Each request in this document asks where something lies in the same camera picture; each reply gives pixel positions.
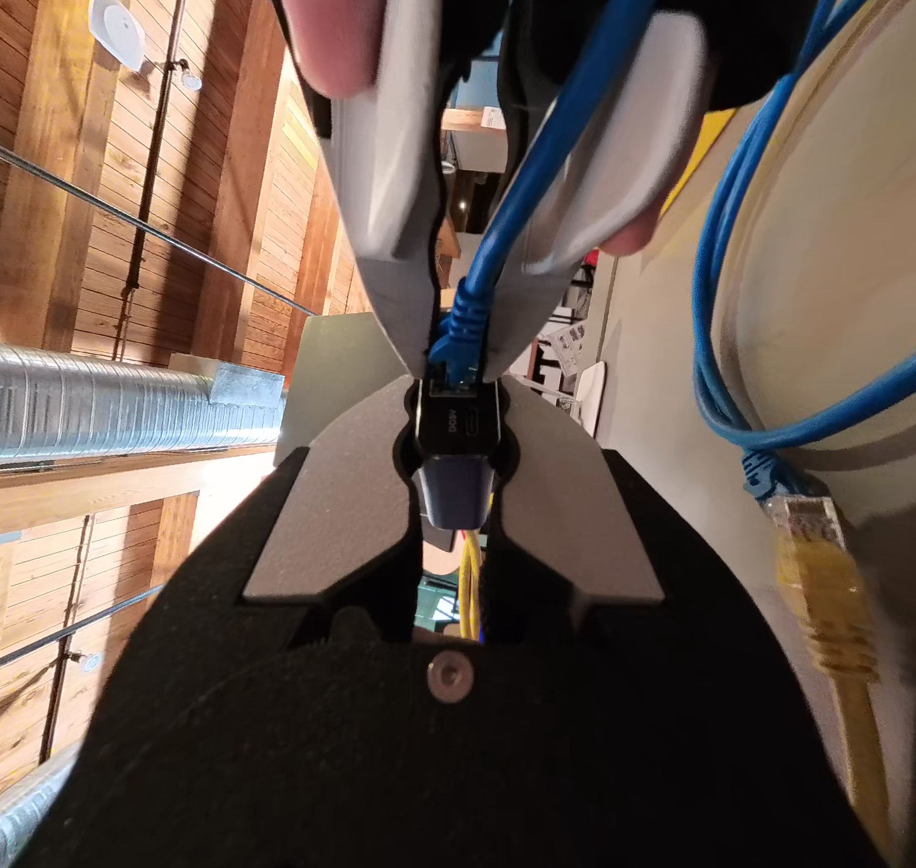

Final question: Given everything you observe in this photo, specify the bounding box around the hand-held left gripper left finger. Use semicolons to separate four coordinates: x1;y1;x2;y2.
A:
243;376;423;643

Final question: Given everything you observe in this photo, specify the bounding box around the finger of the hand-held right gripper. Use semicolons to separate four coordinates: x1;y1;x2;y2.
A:
487;11;714;382
318;0;446;379

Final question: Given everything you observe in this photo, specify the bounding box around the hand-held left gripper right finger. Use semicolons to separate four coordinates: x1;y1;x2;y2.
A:
478;374;665;643

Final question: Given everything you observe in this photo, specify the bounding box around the yellow plastic bin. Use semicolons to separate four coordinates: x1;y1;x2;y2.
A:
658;110;738;218

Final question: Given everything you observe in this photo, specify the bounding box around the black ethernet port adapter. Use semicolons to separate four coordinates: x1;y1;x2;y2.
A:
415;378;502;531

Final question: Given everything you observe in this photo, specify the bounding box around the blue ethernet cable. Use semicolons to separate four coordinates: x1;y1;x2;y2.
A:
428;0;916;504

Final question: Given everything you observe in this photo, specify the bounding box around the yellow ethernet cable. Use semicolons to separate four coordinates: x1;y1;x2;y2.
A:
460;495;895;858

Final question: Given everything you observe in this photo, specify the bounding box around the person's right hand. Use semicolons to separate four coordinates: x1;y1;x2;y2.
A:
272;0;663;257

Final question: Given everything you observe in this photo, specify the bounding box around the black ceiling light track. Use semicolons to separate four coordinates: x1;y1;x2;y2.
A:
114;0;196;361

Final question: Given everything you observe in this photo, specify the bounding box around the white ceiling device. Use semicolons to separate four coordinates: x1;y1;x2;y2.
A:
87;0;147;72

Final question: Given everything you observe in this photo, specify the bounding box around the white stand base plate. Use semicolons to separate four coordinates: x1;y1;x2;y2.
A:
576;363;609;440

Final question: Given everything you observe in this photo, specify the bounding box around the silver ventilation duct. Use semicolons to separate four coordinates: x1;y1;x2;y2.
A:
0;342;287;465

